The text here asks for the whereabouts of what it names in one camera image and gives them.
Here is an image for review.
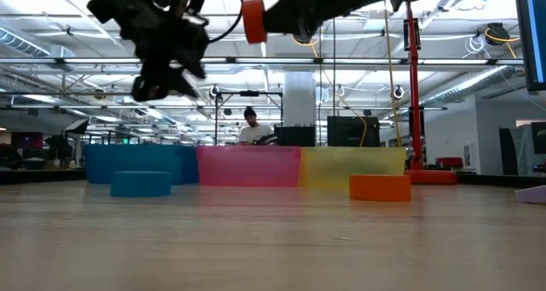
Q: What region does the small black equipment case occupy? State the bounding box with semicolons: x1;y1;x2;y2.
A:
273;125;317;148

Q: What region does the black ceiling cord reel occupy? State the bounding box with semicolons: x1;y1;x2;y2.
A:
485;22;507;47

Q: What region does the yellow plastic bin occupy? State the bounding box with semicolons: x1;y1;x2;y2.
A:
298;147;408;189

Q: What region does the blue tape roll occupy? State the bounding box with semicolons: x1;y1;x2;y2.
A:
110;171;172;198

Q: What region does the red storage box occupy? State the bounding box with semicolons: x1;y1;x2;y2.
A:
434;156;464;169

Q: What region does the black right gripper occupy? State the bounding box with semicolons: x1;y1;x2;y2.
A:
262;0;342;43

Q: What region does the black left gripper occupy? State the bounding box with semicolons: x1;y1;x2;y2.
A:
121;9;210;102

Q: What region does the black background rig frame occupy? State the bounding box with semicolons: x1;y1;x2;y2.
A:
214;90;285;147

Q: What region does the black studio softbox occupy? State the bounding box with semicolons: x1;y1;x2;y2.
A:
63;119;90;135

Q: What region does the red tape roll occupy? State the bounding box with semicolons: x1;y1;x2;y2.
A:
241;0;268;45

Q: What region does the large black equipment case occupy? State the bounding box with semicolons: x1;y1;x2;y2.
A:
327;115;381;148

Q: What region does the orange tape roll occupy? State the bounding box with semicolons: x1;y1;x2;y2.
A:
349;174;413;203

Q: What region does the person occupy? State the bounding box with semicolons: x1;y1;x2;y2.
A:
237;106;281;147

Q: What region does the blue plastic bin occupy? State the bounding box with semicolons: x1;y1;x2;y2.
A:
83;143;200;186

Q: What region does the black background monitor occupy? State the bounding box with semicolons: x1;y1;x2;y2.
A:
531;121;546;155

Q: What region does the pink plastic bin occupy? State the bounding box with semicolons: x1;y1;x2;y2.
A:
195;145;303;188

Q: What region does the red desk lamp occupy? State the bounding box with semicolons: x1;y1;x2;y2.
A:
403;0;459;186

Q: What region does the black computer monitor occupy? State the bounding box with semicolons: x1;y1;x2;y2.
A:
514;0;546;92

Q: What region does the purple staple remover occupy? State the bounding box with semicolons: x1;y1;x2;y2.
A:
514;184;546;205

